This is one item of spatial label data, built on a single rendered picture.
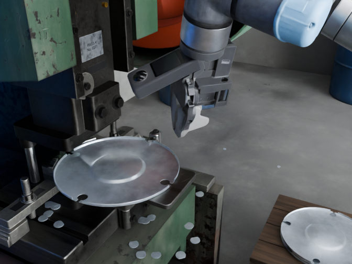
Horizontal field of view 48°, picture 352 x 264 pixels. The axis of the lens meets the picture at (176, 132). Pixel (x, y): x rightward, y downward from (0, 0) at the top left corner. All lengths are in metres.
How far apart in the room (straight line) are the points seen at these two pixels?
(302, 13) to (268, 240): 1.00
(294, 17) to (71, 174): 0.61
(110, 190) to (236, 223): 1.20
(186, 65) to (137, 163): 0.37
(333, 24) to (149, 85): 0.29
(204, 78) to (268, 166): 1.82
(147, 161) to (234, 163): 1.52
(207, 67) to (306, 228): 0.91
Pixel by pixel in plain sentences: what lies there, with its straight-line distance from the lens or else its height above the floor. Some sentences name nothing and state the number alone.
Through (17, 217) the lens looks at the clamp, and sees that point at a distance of 0.89.
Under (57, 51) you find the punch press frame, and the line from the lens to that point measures 0.70.
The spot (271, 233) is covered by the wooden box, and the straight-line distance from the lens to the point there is 1.42.
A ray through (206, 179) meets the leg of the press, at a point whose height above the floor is 0.64.
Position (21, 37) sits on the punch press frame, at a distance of 0.67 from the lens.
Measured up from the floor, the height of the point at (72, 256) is 0.69.
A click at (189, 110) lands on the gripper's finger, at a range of 0.65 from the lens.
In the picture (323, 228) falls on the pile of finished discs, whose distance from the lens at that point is 1.46.
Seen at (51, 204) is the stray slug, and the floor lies 0.71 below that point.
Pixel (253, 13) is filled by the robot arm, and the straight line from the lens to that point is 0.53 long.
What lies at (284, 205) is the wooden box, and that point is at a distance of 1.56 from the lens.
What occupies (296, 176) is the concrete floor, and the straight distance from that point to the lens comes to 2.39.
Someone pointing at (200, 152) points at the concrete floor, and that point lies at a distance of 2.52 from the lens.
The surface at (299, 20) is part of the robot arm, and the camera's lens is 0.51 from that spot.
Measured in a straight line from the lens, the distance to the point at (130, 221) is 0.94.
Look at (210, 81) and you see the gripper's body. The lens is 0.65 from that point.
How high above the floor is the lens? 1.28
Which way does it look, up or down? 28 degrees down
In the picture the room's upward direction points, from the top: straight up
